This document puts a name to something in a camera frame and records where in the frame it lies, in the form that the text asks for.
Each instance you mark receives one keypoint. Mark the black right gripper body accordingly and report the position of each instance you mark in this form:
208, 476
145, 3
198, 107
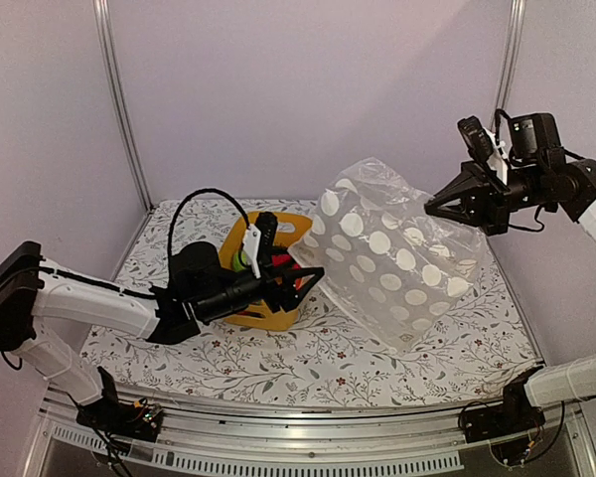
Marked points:
499, 202

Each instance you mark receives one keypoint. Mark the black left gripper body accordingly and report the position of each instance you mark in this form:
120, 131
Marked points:
220, 304

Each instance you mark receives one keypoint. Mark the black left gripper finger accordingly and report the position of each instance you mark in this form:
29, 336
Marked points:
292, 274
287, 298

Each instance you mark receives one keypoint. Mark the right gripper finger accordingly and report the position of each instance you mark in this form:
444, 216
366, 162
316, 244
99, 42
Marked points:
458, 214
452, 189

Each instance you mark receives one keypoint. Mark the red toy tomato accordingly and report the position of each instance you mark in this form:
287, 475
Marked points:
282, 261

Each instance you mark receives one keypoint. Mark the clear zip top bag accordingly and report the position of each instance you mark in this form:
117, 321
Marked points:
388, 265

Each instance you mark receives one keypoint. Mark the green toy apple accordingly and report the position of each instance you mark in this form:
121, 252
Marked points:
239, 262

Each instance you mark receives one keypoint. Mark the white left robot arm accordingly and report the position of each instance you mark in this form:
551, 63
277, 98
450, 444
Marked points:
199, 291

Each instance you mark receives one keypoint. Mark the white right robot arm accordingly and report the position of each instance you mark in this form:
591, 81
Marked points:
551, 279

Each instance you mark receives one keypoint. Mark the yellow plastic basket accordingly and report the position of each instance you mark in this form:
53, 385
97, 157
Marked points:
291, 227

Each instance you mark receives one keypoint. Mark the floral tablecloth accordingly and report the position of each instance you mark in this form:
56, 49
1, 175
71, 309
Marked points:
470, 352

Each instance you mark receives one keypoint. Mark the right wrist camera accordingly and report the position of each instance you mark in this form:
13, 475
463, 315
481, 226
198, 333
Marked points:
484, 148

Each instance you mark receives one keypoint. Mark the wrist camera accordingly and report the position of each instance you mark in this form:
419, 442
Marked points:
258, 242
484, 148

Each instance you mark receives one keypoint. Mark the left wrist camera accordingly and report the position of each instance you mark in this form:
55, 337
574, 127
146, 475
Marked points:
258, 242

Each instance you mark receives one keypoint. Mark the front aluminium rail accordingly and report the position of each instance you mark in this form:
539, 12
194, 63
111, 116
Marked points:
212, 437

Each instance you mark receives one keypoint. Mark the right aluminium frame post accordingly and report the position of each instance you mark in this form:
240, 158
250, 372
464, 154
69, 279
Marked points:
510, 56

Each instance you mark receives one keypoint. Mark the aluminium frame post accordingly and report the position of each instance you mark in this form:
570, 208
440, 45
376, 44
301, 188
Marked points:
510, 56
113, 75

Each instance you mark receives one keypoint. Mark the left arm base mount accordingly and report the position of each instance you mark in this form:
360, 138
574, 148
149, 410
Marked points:
140, 420

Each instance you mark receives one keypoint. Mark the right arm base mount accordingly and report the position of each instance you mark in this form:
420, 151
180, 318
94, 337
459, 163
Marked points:
479, 422

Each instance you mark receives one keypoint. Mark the left aluminium frame post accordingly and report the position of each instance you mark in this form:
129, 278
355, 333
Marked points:
113, 75

